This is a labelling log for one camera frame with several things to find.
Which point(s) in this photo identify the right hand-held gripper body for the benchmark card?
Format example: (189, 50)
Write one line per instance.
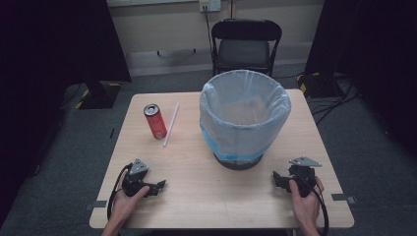
(303, 175)

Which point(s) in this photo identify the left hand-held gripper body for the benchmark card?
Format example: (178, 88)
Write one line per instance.
(135, 183)

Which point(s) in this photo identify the black trash bin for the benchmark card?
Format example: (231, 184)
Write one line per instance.
(238, 164)

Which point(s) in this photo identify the trash bin with white liner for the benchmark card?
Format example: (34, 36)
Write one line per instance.
(244, 131)

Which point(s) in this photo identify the white straw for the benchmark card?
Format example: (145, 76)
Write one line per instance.
(171, 124)

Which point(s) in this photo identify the red drink can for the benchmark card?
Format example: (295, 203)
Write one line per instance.
(155, 122)

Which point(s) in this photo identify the person's left hand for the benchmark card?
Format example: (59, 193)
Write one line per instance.
(126, 205)

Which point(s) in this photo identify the person's right hand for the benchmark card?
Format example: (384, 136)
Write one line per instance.
(306, 206)

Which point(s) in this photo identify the grey tape strip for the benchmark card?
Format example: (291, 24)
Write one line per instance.
(96, 205)
(342, 197)

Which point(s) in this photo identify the small black tape piece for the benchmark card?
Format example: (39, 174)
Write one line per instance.
(112, 133)

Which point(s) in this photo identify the black stand base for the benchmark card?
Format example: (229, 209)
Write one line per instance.
(319, 86)
(98, 96)

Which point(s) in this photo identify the black folding chair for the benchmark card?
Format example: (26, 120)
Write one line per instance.
(244, 50)

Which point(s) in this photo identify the black metal bar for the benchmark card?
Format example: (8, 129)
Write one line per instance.
(177, 51)

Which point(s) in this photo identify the black curtain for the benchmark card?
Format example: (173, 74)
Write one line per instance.
(377, 49)
(49, 49)

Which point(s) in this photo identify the white wall outlet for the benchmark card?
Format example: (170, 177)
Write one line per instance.
(210, 5)

